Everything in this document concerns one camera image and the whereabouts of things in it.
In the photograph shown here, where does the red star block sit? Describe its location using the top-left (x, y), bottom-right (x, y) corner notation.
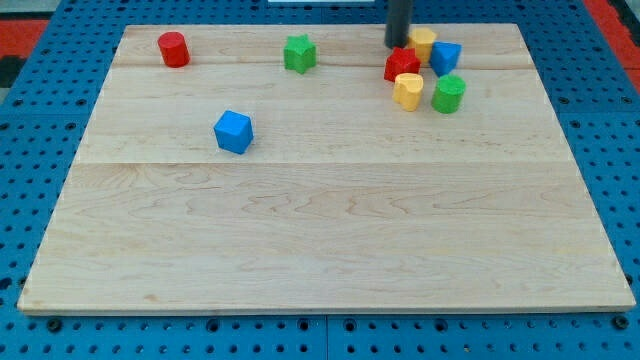
top-left (383, 47), bottom-right (421, 82)

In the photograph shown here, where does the yellow heart block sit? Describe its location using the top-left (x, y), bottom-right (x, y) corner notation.
top-left (392, 73), bottom-right (424, 112)

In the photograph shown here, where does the green star block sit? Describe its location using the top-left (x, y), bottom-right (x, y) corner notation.
top-left (283, 34), bottom-right (317, 74)

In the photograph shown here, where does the light wooden board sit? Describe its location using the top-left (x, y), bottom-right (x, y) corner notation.
top-left (18, 23), bottom-right (635, 316)

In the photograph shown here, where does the blue cube block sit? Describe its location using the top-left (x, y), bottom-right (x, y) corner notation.
top-left (213, 110), bottom-right (253, 154)

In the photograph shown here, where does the green cylinder block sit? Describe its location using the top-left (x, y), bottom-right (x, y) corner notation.
top-left (431, 74), bottom-right (466, 114)

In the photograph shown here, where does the yellow hexagon block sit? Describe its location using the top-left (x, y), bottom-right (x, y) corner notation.
top-left (407, 27), bottom-right (438, 63)

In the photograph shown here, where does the blue triangle block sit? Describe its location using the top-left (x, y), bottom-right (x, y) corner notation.
top-left (429, 41), bottom-right (462, 77)

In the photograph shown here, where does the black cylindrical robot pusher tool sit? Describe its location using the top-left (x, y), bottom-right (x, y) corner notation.
top-left (384, 0), bottom-right (414, 49)

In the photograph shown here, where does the red cylinder block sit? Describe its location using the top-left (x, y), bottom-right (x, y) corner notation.
top-left (157, 31), bottom-right (190, 68)

